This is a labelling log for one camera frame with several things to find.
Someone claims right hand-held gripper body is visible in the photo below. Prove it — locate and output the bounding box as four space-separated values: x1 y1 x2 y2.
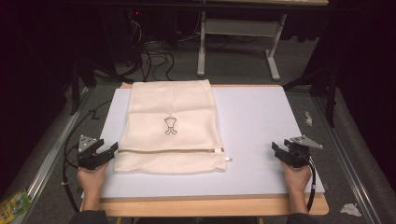
281 134 324 169

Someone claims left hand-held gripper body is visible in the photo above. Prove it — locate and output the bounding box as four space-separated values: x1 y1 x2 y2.
77 134 108 171

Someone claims cream mesh laundry bag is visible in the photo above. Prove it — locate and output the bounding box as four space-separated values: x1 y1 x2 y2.
113 78 233 175

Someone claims person's left hand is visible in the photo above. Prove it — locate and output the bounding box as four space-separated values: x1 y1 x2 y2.
76 161 110 194

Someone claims person's right hand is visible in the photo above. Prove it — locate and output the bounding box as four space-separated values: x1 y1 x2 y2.
281 162 313 195

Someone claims white foam board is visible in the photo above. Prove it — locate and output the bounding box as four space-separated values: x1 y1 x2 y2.
80 86 326 200

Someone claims black metal stand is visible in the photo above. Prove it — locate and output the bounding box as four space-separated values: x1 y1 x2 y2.
68 57 98 117
282 65 340 129

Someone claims crumpled white paper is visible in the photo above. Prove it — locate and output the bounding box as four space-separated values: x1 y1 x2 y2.
339 203 363 218

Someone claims green printed packet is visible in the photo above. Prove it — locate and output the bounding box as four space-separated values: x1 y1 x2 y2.
0 188 33 224

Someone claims wooden table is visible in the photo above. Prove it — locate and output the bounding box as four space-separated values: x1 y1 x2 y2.
79 81 330 217

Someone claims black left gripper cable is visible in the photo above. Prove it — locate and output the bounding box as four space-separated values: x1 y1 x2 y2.
61 98 114 214

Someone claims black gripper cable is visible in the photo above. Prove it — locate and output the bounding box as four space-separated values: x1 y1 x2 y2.
297 148 318 213
61 98 114 214

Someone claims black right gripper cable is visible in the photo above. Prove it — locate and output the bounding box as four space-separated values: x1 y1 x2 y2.
297 148 318 213

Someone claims aluminium floor rail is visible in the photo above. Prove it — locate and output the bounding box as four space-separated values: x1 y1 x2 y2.
11 86 95 224
311 92 385 224

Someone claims tangle of black floor cables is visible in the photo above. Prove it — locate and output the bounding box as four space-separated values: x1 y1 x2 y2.
123 18 177 84

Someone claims white metal desk frame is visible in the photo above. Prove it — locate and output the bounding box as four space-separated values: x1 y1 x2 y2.
196 10 290 83

